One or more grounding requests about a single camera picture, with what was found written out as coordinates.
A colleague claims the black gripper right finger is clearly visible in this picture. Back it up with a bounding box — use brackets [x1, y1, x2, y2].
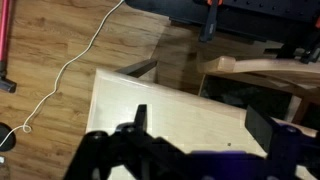
[245, 106, 282, 153]

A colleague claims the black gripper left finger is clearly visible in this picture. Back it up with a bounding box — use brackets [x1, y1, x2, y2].
[117, 104, 147, 133]

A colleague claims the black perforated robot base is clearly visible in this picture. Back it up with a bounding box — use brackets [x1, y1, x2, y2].
[125, 0, 320, 46]

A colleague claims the wooden chair near robot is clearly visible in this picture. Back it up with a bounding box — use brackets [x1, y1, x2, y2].
[197, 56, 320, 108]

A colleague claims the orange black clamp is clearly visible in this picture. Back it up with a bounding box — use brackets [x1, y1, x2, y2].
[199, 0, 223, 42]

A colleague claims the black round floor object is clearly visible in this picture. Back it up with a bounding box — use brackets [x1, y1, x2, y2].
[0, 122, 16, 152]

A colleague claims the red pole with black foot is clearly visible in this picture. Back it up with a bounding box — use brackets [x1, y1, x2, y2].
[0, 0, 17, 93]

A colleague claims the white cable on floor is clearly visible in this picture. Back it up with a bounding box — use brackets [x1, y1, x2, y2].
[0, 0, 126, 148]

